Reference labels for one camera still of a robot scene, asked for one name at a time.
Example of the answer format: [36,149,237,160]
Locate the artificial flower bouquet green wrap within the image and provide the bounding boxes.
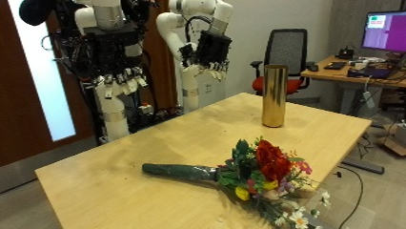
[141,136,334,229]

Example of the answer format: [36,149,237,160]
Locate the gold cylindrical vase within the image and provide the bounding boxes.
[260,64,289,129]

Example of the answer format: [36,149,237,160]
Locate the white box red button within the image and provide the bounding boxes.
[139,102,154,115]

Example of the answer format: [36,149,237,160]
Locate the black rounded cover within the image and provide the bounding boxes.
[17,0,56,27]

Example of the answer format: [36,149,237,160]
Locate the black robot stand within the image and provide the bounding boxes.
[80,80,182,135]

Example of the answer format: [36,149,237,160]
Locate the brown door glass panel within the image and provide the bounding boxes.
[0,0,99,168]

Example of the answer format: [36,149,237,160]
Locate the black mesh office chair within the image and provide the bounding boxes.
[250,28,316,96]

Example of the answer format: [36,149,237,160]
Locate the wooden office desk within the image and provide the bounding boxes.
[301,55,406,115]

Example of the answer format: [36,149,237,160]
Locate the black flat keyboard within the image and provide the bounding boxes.
[324,61,347,71]

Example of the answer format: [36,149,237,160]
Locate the black desk phone dock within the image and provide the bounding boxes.
[338,47,355,60]

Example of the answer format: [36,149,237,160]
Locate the white power adapter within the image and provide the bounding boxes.
[362,91,375,109]

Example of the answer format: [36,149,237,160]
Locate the dark laptop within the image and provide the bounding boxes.
[346,61,401,79]

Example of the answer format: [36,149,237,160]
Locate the computer monitor purple screen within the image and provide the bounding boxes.
[361,10,406,53]

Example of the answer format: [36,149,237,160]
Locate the grey table foot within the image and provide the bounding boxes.
[341,156,386,176]

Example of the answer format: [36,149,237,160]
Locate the cardboard box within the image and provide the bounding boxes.
[378,122,406,156]

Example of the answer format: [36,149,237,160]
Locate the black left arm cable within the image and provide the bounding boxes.
[184,15,213,44]

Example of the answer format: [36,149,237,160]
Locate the black floor cable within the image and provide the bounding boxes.
[336,165,366,229]

